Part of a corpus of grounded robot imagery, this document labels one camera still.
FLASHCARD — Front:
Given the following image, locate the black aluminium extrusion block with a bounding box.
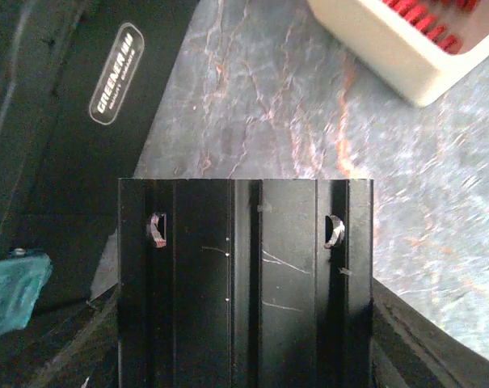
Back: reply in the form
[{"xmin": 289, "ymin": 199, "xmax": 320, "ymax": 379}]
[{"xmin": 118, "ymin": 179, "xmax": 373, "ymax": 387}]

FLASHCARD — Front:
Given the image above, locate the white spring tray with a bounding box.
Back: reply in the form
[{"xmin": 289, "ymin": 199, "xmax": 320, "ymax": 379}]
[{"xmin": 309, "ymin": 1, "xmax": 489, "ymax": 107}]

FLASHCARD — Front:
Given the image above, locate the red spring in tray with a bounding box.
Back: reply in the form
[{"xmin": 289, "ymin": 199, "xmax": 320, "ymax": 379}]
[{"xmin": 382, "ymin": 0, "xmax": 479, "ymax": 55}]

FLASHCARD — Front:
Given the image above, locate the black toolbox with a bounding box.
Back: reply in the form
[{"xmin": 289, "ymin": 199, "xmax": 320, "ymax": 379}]
[{"xmin": 0, "ymin": 1, "xmax": 198, "ymax": 387}]

